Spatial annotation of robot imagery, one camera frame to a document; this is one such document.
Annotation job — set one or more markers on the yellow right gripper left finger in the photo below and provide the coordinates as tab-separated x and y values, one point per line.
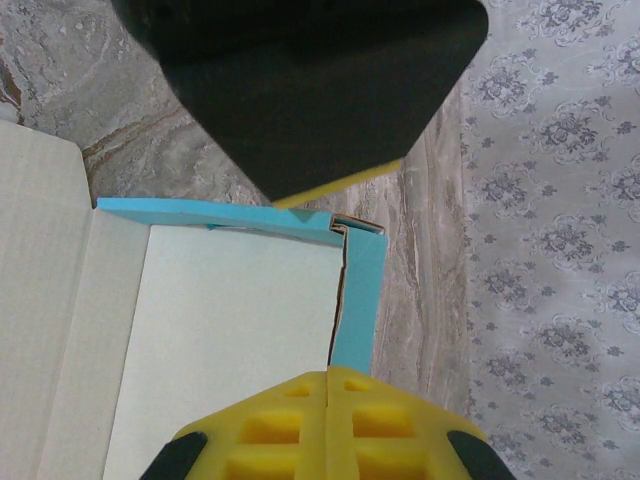
280	450

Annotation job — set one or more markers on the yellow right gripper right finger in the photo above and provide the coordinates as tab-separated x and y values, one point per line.
380	450

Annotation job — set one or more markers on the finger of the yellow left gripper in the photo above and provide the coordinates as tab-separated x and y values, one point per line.
345	186

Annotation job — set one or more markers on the blue and white paper box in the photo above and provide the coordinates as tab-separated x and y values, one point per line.
240	300

